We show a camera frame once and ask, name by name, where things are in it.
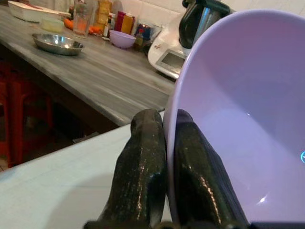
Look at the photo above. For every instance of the small dark sauce bottle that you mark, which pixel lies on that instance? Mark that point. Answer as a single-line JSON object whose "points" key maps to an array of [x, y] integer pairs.
{"points": [[106, 28]]}

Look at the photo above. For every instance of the orange carrot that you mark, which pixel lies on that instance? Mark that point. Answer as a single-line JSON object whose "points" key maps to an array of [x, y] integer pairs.
{"points": [[68, 23]]}

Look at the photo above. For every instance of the red plastic stool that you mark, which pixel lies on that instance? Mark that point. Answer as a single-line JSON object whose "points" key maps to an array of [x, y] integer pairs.
{"points": [[21, 114]]}

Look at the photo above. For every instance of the white rectangular baking dish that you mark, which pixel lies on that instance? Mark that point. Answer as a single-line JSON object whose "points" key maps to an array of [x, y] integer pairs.
{"points": [[33, 12]]}

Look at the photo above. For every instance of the stainless steel plate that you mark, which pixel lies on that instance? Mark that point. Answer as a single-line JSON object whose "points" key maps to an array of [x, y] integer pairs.
{"points": [[57, 44]]}

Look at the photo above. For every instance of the blue and red packet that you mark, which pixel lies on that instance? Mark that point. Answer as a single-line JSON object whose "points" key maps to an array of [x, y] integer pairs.
{"points": [[144, 32]]}

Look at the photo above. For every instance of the yellow snack packet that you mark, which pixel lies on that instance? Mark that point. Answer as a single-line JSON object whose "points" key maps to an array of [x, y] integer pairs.
{"points": [[104, 12]]}

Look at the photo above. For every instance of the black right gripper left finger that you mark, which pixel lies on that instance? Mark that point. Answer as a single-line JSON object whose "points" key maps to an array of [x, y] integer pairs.
{"points": [[138, 171]]}

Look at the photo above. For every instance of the pale green lidded container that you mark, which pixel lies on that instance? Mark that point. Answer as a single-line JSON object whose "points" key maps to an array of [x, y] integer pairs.
{"points": [[53, 25]]}

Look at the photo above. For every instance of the white kitchen food processor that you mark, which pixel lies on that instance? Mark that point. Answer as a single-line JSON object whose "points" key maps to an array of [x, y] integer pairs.
{"points": [[188, 38]]}

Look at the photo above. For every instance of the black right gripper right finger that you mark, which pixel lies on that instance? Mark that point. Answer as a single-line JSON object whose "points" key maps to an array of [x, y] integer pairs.
{"points": [[200, 176]]}

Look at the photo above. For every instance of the red and yellow bottle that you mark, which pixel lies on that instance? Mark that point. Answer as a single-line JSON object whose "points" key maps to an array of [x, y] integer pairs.
{"points": [[126, 22]]}

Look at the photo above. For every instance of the large purple plastic bowl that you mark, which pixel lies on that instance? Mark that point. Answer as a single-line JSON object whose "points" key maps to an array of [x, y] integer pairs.
{"points": [[243, 114]]}

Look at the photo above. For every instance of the clear drinking glass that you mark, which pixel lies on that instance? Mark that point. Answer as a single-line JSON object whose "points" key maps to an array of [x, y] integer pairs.
{"points": [[82, 17]]}

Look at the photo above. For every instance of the small purple plastic bowl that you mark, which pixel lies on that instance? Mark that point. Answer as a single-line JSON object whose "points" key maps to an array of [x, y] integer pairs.
{"points": [[122, 38]]}

